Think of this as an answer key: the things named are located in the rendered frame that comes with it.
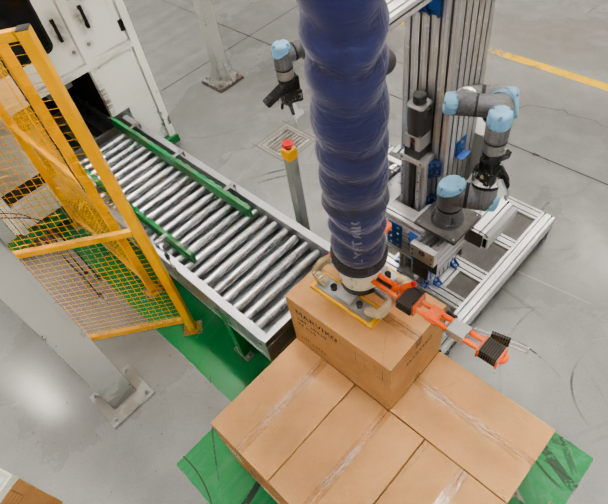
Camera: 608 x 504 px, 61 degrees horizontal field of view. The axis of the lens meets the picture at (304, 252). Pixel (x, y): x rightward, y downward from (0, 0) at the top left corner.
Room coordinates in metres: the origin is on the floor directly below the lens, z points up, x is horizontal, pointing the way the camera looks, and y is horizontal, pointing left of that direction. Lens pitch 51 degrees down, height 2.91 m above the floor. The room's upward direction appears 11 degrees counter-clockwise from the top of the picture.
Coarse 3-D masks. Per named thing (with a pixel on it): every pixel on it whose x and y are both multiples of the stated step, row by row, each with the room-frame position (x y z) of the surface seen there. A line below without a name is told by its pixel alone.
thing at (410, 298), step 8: (408, 288) 1.12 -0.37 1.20; (416, 288) 1.11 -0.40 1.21; (400, 296) 1.09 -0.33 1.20; (408, 296) 1.08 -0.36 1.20; (416, 296) 1.08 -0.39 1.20; (424, 296) 1.07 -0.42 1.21; (400, 304) 1.06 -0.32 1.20; (408, 304) 1.05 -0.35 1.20; (416, 304) 1.04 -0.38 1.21; (408, 312) 1.03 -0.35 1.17
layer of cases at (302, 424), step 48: (288, 384) 1.14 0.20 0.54; (336, 384) 1.09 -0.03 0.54; (432, 384) 1.00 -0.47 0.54; (480, 384) 0.95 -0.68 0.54; (240, 432) 0.95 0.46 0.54; (288, 432) 0.91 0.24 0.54; (336, 432) 0.86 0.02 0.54; (384, 432) 0.82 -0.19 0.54; (432, 432) 0.78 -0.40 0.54; (480, 432) 0.74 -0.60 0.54; (528, 432) 0.70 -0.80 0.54; (288, 480) 0.70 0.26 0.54; (336, 480) 0.66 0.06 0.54; (384, 480) 0.62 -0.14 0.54; (432, 480) 0.58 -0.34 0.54; (480, 480) 0.55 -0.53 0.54
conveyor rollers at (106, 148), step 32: (128, 160) 3.14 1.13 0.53; (160, 160) 3.09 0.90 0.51; (128, 192) 2.81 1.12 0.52; (160, 224) 2.42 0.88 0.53; (192, 224) 2.36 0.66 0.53; (224, 224) 2.30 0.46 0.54; (256, 224) 2.23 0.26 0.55; (224, 256) 2.05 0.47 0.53; (256, 256) 1.98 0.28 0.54; (288, 256) 1.93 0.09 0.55; (224, 288) 1.81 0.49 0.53; (256, 288) 1.75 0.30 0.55
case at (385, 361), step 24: (312, 312) 1.26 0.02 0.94; (336, 312) 1.24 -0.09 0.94; (312, 336) 1.28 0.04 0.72; (336, 336) 1.14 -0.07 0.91; (360, 336) 1.10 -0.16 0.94; (384, 336) 1.07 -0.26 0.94; (408, 336) 1.05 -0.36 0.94; (432, 336) 1.10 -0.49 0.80; (336, 360) 1.16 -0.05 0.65; (360, 360) 1.04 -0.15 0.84; (384, 360) 0.97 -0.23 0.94; (408, 360) 0.99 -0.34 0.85; (360, 384) 1.05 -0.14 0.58; (384, 384) 0.94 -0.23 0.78; (408, 384) 1.00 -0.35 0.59
